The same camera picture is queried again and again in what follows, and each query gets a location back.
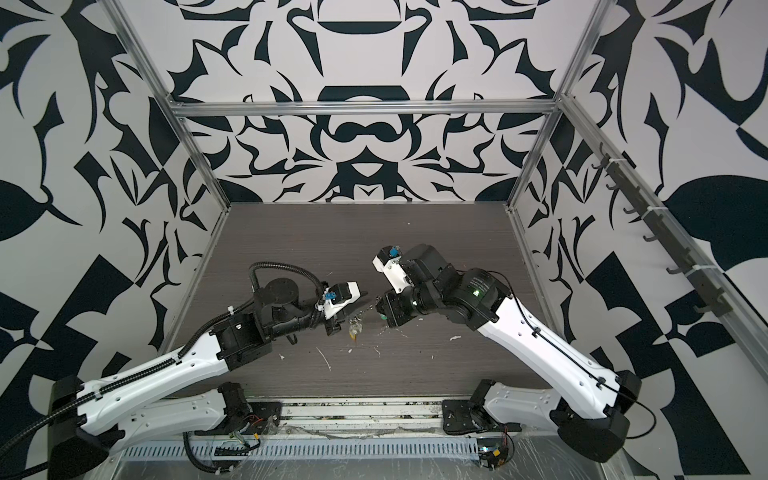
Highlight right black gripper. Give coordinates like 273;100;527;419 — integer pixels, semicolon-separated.
373;283;446;325

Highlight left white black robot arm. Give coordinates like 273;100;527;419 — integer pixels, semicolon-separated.
47;278;366;479

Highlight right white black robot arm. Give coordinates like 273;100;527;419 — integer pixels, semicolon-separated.
372;244;642;463

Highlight small green circuit board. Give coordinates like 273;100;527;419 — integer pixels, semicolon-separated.
477;435;515;470

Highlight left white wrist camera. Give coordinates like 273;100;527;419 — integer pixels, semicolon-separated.
322;282;363;320

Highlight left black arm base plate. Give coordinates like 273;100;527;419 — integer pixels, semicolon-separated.
194;401;283;436

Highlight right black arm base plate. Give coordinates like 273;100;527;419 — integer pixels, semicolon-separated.
441;399;522;436

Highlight white slotted cable duct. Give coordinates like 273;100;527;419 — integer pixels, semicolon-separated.
119;437;481;462

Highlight black wall hook rail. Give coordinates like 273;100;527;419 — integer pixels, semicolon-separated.
595;142;734;318

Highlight left black corrugated cable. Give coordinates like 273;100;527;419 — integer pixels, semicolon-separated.
0;261;328;480

